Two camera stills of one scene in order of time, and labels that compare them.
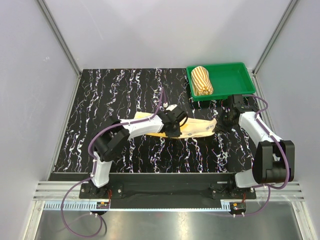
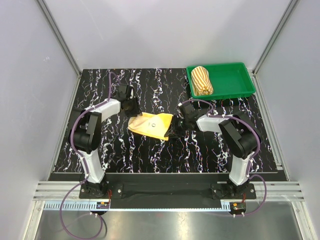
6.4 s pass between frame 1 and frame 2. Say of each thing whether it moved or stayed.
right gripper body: moved
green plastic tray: stayed
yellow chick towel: moved
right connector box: stayed
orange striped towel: stayed
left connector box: stayed
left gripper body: moved
